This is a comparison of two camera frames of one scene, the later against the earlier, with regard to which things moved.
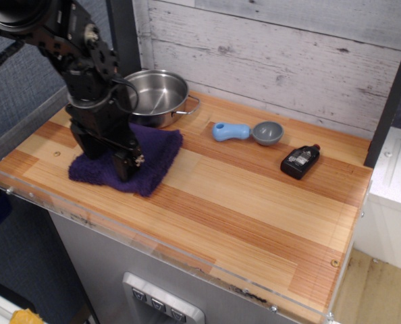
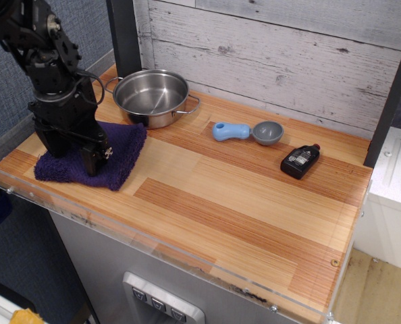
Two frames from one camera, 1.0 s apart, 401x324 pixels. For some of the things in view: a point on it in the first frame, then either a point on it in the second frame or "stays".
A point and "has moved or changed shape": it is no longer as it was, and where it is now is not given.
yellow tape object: x=25 y=316 stays
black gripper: x=104 y=127 → x=69 y=109
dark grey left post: x=123 y=34 stays
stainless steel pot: x=163 y=98 stays
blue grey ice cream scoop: x=264 y=133 stays
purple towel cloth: x=159 y=149 has moved or changed shape
